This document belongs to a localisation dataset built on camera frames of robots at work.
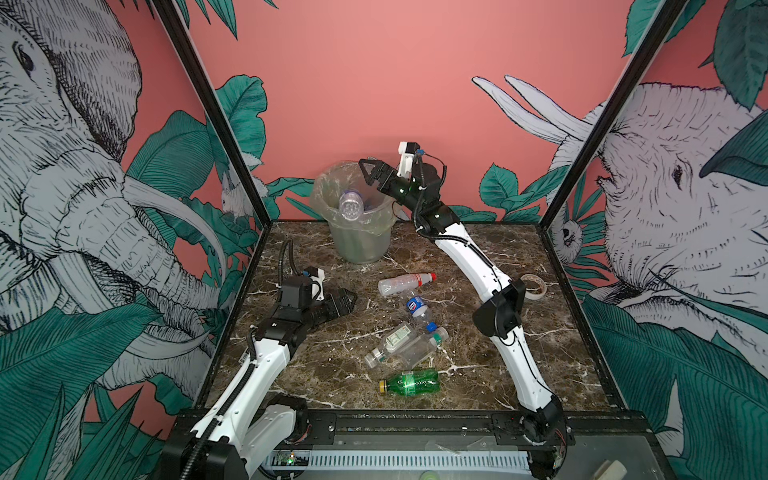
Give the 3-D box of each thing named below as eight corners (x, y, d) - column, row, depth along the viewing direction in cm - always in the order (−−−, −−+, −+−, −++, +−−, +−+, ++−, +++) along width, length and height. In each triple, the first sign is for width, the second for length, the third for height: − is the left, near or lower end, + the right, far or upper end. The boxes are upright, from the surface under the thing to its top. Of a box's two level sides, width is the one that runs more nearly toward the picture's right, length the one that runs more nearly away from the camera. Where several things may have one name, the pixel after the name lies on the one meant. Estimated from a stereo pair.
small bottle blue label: (414, 323, 94) (415, 316, 90) (405, 306, 98) (406, 299, 94) (427, 316, 96) (429, 309, 92) (418, 301, 99) (419, 293, 96)
